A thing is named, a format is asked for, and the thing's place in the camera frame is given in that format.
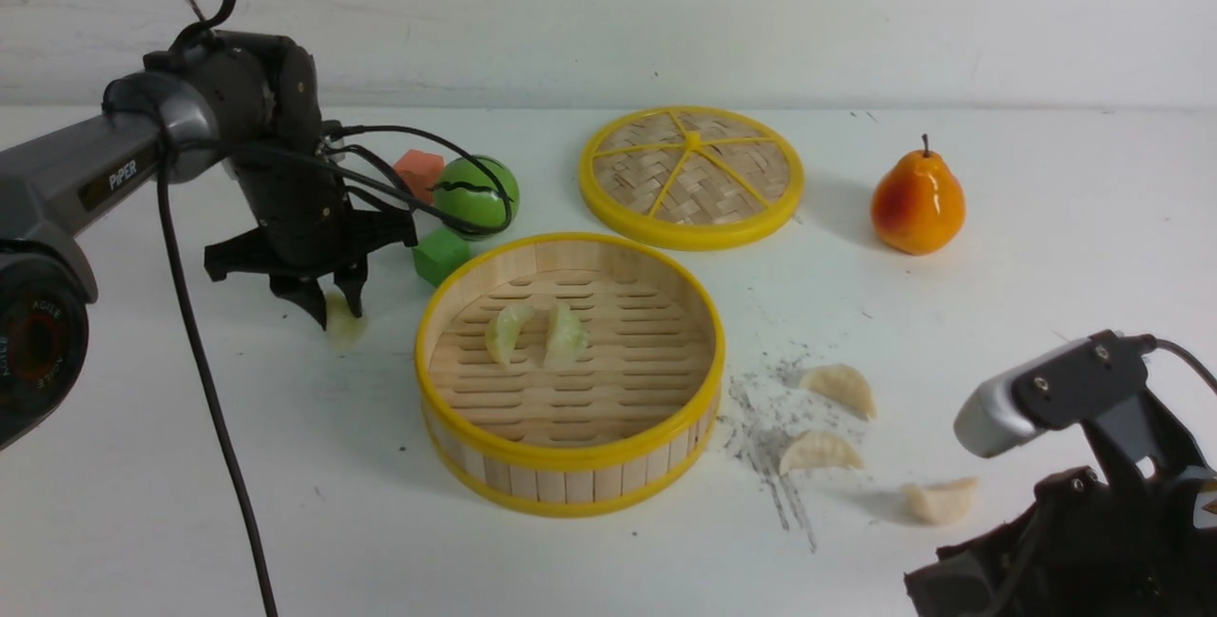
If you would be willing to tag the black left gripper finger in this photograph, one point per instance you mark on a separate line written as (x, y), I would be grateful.
(350, 279)
(303, 292)

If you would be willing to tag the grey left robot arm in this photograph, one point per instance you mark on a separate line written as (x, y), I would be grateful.
(54, 188)

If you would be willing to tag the pale green dumpling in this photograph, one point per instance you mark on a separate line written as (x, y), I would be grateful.
(343, 328)
(567, 338)
(501, 334)

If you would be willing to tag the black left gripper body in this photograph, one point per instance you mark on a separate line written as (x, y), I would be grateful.
(258, 96)

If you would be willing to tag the orange foam cube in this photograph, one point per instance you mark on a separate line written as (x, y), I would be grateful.
(420, 171)

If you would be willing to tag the woven bamboo steamer lid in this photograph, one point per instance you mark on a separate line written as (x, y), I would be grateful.
(691, 178)

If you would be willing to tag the white dumpling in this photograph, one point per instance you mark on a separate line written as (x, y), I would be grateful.
(842, 384)
(943, 504)
(819, 450)

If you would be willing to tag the bamboo steamer tray yellow rim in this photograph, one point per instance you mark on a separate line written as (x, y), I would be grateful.
(625, 421)

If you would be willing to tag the green toy watermelon ball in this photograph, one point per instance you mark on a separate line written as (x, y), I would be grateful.
(489, 199)

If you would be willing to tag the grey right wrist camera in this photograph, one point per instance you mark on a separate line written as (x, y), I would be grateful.
(1077, 382)

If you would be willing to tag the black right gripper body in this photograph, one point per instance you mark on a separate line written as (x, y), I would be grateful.
(1134, 537)

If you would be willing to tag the green foam cube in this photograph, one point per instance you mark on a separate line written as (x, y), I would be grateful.
(440, 253)

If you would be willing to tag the orange toy pear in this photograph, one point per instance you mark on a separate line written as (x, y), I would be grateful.
(918, 207)

